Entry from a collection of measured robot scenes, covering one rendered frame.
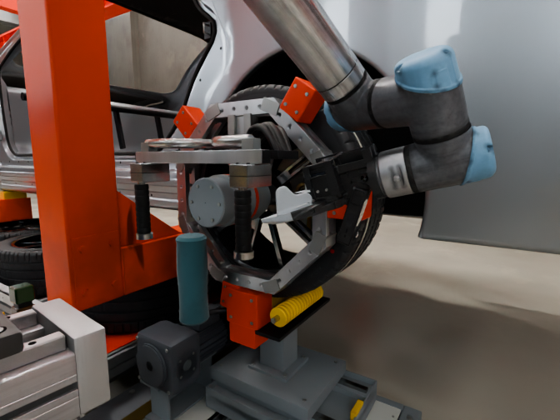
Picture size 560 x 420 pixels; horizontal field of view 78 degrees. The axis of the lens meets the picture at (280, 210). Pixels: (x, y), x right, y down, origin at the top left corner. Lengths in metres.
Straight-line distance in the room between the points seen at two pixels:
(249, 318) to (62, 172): 0.66
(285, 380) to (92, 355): 0.89
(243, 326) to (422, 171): 0.75
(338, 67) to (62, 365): 0.49
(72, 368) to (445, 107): 0.53
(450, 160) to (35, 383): 0.54
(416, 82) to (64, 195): 0.92
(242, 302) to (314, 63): 0.75
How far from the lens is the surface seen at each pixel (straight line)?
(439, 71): 0.49
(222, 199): 0.85
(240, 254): 0.74
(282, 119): 0.92
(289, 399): 1.22
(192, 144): 0.91
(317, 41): 0.52
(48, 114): 1.14
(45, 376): 0.45
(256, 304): 1.04
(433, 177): 0.53
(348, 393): 1.37
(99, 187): 1.15
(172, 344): 1.17
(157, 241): 1.29
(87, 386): 0.47
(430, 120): 0.50
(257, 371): 1.34
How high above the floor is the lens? 0.96
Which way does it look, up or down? 8 degrees down
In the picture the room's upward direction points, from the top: straight up
